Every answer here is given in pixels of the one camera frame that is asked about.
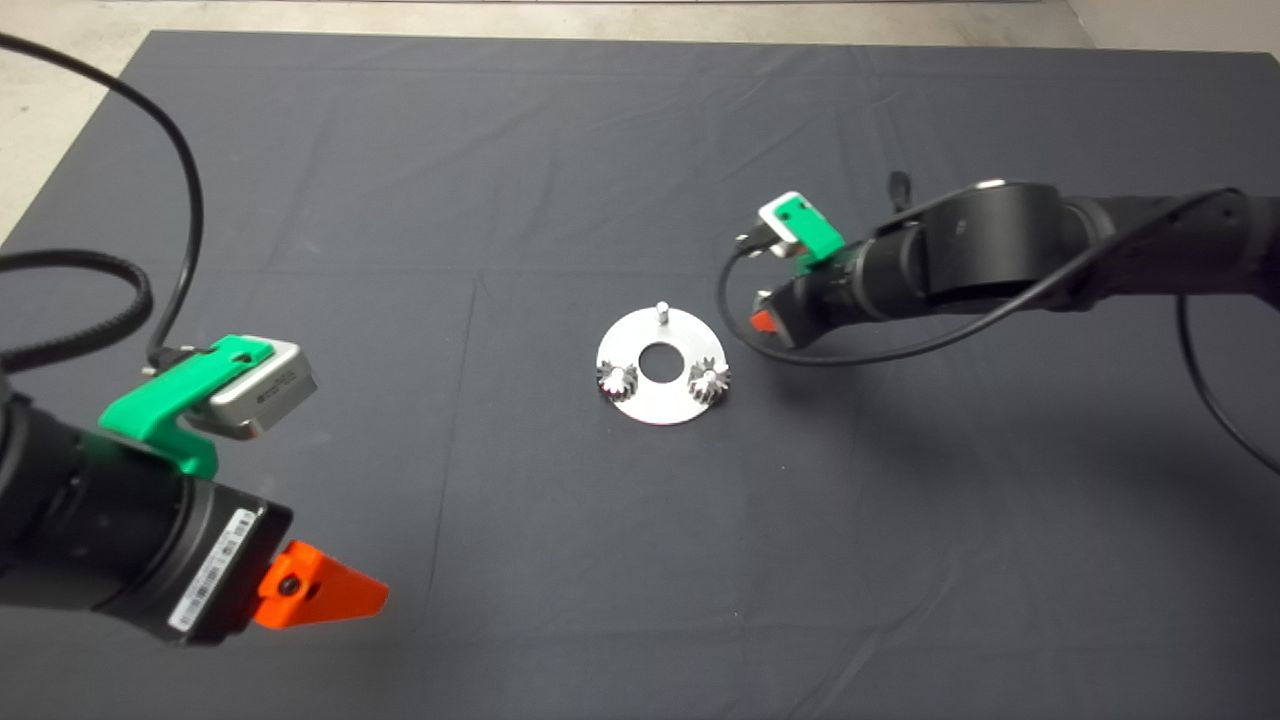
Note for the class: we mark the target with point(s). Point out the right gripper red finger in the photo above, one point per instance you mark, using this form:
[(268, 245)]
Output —
[(765, 322)]

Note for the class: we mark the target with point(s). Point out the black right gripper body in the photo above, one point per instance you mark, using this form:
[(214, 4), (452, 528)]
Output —
[(815, 305)]

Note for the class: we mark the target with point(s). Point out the green left camera mount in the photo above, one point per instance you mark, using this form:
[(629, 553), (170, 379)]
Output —
[(155, 410)]

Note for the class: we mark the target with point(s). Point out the silver camera box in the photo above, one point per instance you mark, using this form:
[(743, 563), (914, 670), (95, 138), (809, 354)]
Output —
[(775, 218), (265, 392)]

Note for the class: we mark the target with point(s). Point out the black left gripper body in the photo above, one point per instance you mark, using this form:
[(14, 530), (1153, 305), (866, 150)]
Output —
[(220, 560)]

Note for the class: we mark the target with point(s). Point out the silver right camera box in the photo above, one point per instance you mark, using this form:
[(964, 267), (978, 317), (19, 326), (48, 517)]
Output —
[(775, 218)]

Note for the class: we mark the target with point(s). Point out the small steel gear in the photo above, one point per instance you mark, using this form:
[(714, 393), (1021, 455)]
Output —
[(709, 382), (619, 381)]

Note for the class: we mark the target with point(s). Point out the round metal plate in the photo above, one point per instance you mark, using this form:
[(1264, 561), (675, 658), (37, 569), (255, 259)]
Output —
[(660, 405)]

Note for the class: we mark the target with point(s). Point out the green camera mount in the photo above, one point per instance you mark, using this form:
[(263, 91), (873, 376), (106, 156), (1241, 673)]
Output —
[(155, 410), (815, 235)]

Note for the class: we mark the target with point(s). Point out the dark grey table cloth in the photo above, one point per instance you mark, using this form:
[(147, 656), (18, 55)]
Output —
[(500, 480)]

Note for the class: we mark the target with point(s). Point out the silver left camera box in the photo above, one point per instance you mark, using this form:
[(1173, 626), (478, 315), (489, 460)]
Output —
[(265, 392)]

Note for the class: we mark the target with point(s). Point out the green right camera mount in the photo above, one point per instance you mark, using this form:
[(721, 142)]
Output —
[(815, 235)]

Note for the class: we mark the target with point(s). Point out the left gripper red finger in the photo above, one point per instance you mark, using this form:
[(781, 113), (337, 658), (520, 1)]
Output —
[(320, 595)]

